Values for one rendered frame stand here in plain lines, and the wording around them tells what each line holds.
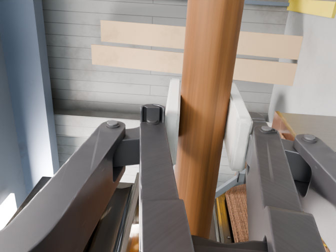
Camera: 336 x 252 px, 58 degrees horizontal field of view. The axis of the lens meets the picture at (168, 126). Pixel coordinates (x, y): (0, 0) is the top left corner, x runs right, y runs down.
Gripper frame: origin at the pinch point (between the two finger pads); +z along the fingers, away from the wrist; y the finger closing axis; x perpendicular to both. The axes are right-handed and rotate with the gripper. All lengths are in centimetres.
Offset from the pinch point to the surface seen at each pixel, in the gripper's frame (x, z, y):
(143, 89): -112, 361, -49
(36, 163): -203, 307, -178
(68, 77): -103, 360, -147
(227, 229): -115, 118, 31
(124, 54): -62, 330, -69
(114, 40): -47, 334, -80
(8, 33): -43, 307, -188
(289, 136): -62, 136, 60
